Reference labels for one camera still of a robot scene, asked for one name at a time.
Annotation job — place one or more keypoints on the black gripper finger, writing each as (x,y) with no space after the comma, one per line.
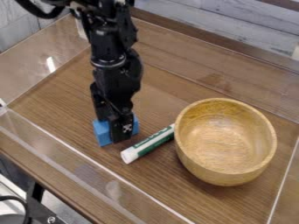
(120,127)
(101,107)

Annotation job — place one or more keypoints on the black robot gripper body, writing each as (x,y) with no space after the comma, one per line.
(117,84)

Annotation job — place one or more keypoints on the blue foam block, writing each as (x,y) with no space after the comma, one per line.
(101,131)

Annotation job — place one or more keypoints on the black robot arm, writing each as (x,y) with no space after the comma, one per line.
(107,25)

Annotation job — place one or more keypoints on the wooden brown bowl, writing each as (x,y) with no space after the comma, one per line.
(226,141)

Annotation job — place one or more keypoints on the green and white marker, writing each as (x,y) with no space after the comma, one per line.
(137,150)

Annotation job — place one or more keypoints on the clear acrylic tray wall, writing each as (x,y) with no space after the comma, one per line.
(190,65)

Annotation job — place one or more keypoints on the black metal table frame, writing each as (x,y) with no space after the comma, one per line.
(36,213)

